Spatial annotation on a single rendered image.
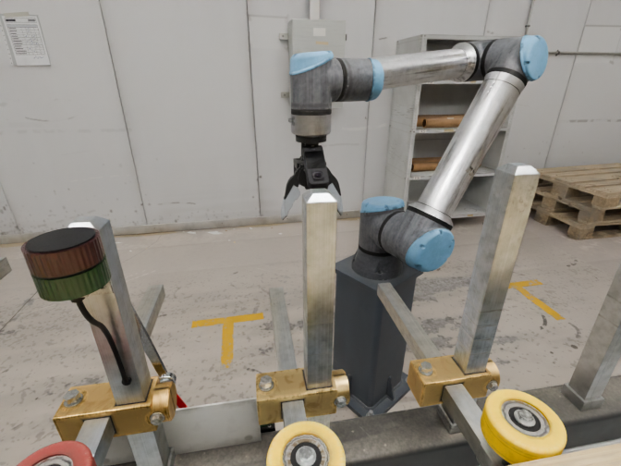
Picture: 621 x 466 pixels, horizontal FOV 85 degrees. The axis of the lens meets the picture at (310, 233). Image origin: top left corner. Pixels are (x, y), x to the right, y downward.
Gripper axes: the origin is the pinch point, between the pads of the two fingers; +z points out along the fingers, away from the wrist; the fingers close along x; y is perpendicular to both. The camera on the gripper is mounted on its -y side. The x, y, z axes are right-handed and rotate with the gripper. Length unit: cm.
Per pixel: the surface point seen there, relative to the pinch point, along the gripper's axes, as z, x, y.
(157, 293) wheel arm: 7.7, 34.8, -14.3
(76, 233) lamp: -18, 32, -44
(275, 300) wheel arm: 9.9, 11.3, -18.0
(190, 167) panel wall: 37, 61, 225
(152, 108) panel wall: -11, 84, 225
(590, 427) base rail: 26, -42, -45
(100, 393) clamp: 7, 37, -39
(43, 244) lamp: -18, 33, -46
